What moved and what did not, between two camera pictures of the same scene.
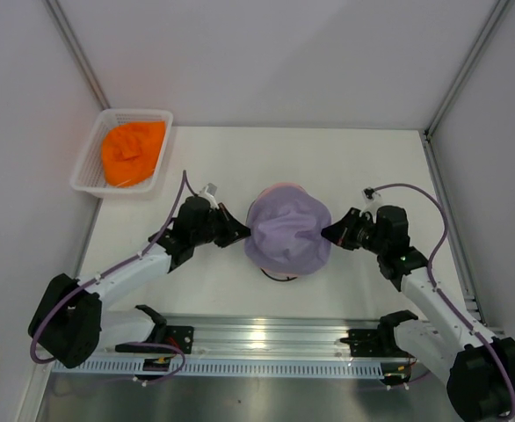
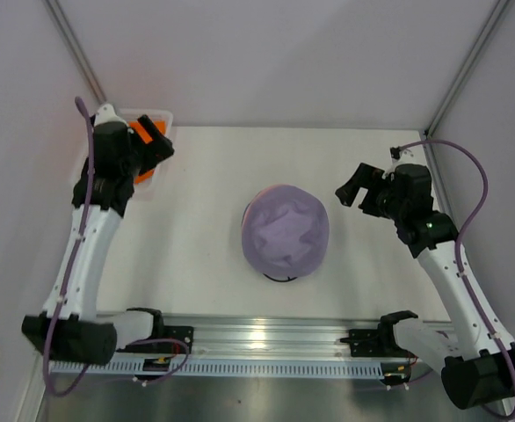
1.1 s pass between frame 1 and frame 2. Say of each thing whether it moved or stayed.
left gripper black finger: moved
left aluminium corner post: stayed
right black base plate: stayed
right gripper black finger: moved
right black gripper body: moved
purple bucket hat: stayed
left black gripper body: moved
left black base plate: stayed
